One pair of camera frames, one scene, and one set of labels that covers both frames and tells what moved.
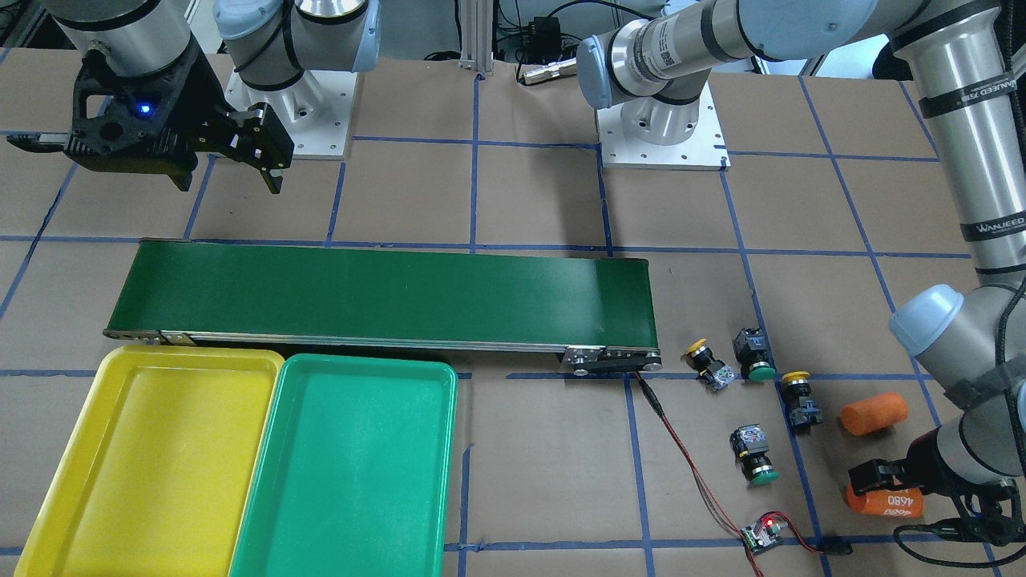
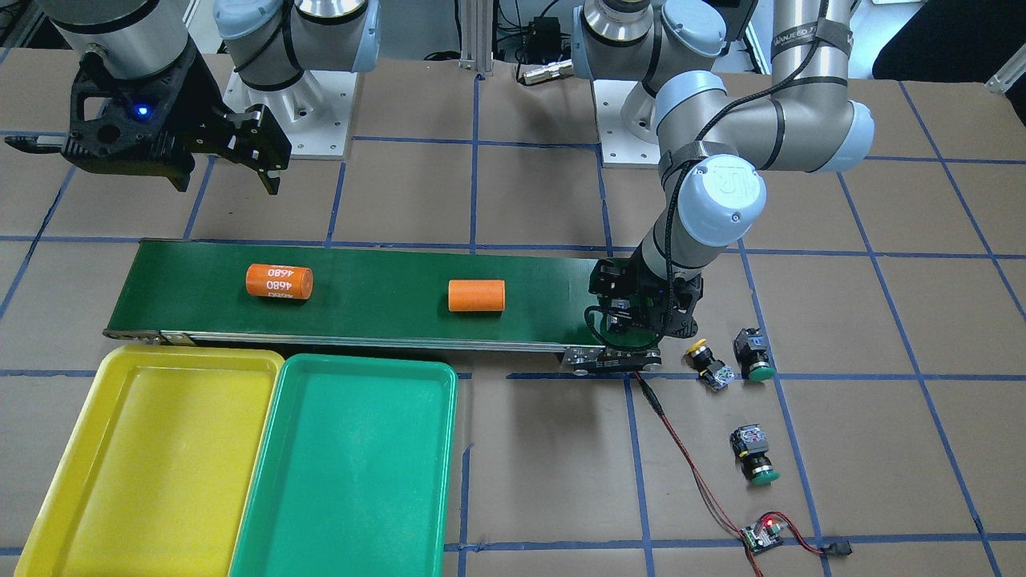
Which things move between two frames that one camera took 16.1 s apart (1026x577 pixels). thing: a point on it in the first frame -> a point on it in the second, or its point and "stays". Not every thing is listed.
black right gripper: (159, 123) stays
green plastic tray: (351, 471) stays
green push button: (751, 350) stays
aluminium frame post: (477, 36) stays
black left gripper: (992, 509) -> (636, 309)
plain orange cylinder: (874, 414) -> (476, 295)
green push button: (750, 445) stays
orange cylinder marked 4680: (892, 502) -> (279, 281)
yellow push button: (716, 373) stays
